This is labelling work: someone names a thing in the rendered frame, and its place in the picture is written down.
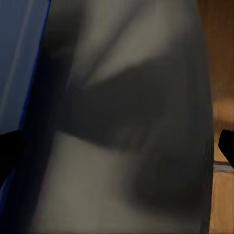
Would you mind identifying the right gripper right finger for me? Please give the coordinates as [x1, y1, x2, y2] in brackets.
[218, 129, 234, 169]

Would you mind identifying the swivel chair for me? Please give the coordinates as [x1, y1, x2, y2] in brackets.
[0, 0, 234, 234]

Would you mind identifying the folder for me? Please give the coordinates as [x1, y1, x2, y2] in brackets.
[0, 0, 52, 219]

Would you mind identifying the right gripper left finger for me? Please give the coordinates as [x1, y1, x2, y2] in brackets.
[0, 130, 25, 189]

